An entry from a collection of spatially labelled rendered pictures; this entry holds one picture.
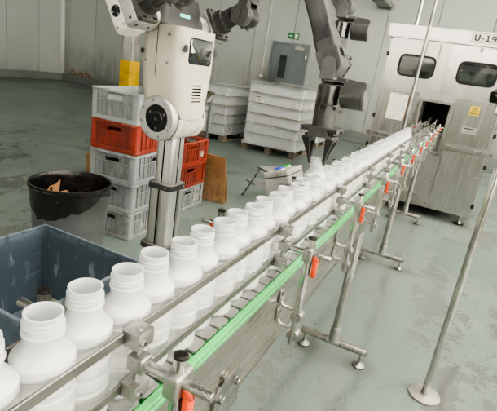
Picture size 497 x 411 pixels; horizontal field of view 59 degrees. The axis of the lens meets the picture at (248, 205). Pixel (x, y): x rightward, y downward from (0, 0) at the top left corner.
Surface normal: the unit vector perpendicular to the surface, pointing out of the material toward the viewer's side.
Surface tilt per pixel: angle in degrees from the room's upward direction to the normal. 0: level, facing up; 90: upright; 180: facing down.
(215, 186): 99
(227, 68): 90
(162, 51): 90
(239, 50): 90
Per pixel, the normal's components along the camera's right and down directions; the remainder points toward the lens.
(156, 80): -0.46, 0.38
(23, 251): 0.89, 0.26
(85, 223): 0.66, 0.37
